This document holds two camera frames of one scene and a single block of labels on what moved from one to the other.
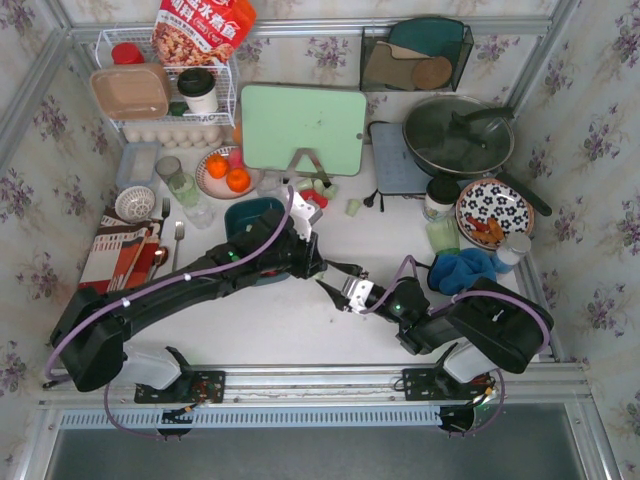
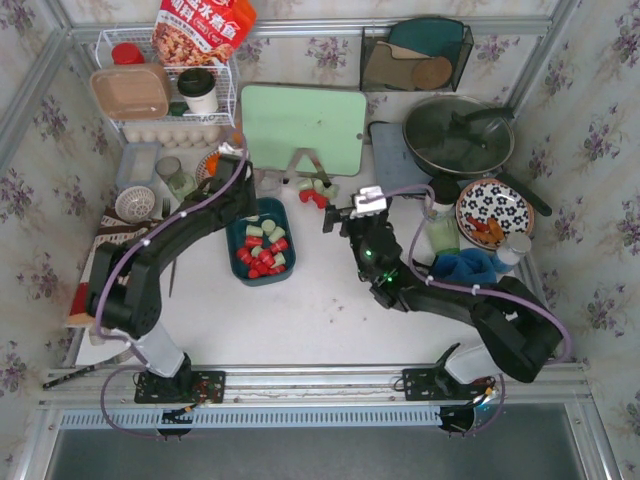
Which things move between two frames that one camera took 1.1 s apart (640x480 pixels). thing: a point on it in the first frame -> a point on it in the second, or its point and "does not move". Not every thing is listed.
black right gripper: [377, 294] -> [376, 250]
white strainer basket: [134, 203] does not move
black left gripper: [314, 255] -> [230, 170]
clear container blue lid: [137, 164] does not move
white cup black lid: [198, 87] does not move
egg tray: [177, 136] does not move
